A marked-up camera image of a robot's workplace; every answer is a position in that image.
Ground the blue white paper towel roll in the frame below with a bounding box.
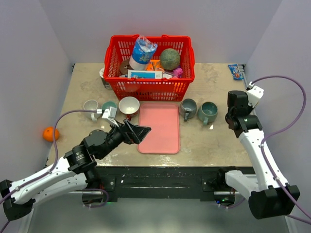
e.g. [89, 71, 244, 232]
[129, 35, 158, 70]

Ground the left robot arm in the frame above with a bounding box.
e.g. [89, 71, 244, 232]
[0, 119, 151, 221]

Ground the grey blue mug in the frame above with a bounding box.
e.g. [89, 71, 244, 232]
[179, 99, 197, 122]

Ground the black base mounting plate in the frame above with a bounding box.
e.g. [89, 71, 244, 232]
[86, 166, 238, 204]

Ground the pink plastic tray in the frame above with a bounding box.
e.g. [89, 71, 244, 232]
[138, 102, 180, 154]

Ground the small green mug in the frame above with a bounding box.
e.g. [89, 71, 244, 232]
[102, 101, 118, 112]

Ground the blue snack packet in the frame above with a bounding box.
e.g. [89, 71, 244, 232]
[228, 64, 243, 80]

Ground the white blue flat box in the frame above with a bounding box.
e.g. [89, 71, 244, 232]
[127, 70, 163, 79]

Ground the dark red mug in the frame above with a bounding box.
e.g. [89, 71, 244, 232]
[119, 97, 140, 121]

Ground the green netted melon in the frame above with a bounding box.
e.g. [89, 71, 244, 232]
[160, 48, 180, 70]

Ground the black labelled paper roll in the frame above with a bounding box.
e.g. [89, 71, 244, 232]
[99, 67, 113, 91]

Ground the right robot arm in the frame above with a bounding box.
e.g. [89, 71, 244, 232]
[216, 88, 300, 219]

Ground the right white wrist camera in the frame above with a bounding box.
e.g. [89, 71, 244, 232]
[246, 82, 264, 108]

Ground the pink small box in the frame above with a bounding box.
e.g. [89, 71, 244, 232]
[173, 67, 183, 78]

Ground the white speckled mug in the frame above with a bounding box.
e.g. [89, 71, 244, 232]
[83, 100, 102, 122]

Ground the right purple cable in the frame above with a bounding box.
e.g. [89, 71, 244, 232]
[251, 75, 311, 225]

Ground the orange package in basket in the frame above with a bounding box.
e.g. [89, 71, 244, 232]
[145, 59, 163, 71]

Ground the orange fruit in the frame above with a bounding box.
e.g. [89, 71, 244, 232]
[42, 127, 60, 142]

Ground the red plastic shopping basket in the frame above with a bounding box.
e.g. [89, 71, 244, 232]
[103, 34, 195, 101]

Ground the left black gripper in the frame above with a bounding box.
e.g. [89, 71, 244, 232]
[99, 118, 151, 159]

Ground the teal green mug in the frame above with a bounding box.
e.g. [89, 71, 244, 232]
[197, 102, 218, 126]

